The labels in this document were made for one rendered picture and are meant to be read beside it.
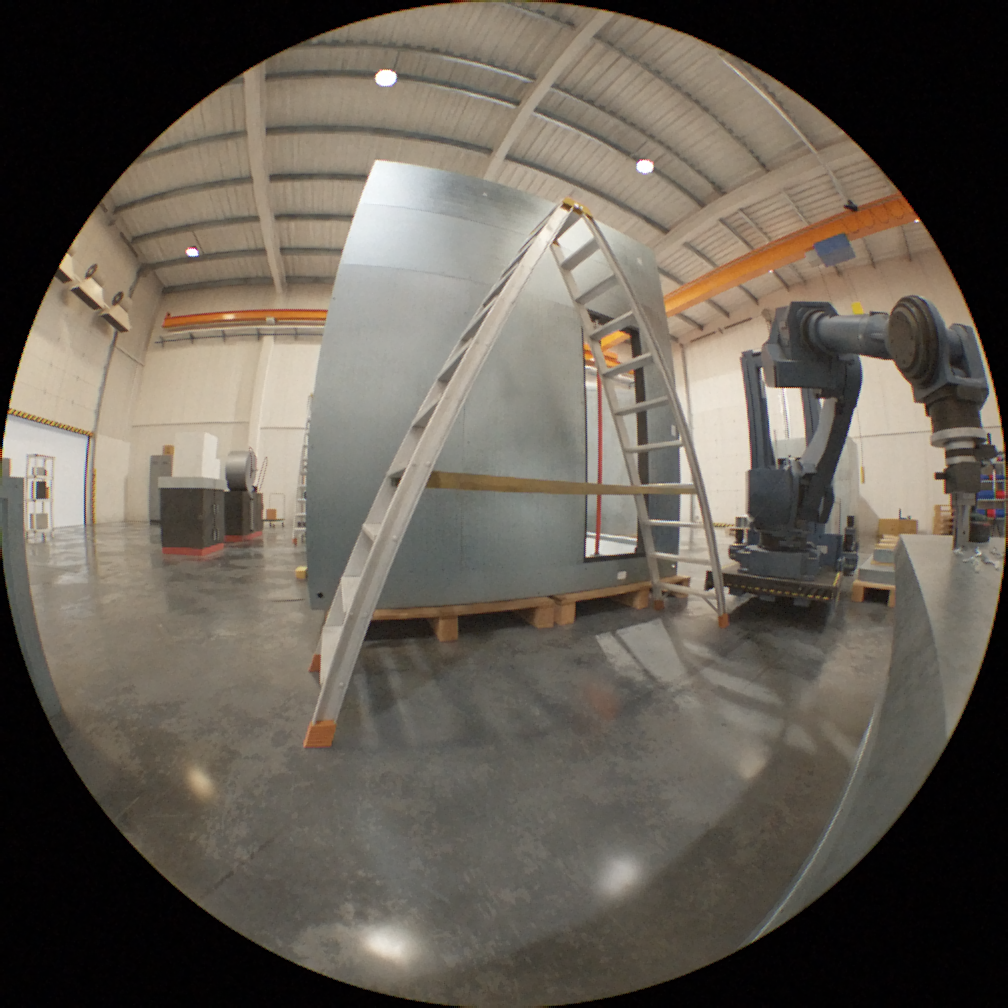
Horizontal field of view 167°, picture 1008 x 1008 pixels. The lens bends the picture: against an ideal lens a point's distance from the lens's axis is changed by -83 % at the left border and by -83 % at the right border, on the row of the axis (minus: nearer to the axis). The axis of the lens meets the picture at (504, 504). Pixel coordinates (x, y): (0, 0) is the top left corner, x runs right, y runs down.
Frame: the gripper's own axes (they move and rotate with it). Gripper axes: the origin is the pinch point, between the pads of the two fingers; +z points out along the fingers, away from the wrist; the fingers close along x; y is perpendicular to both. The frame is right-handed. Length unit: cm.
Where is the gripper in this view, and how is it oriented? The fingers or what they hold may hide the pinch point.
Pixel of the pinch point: (960, 538)
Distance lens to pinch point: 84.5
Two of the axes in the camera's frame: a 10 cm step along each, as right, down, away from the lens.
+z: -0.2, 10.0, 0.0
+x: -8.1, -0.1, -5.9
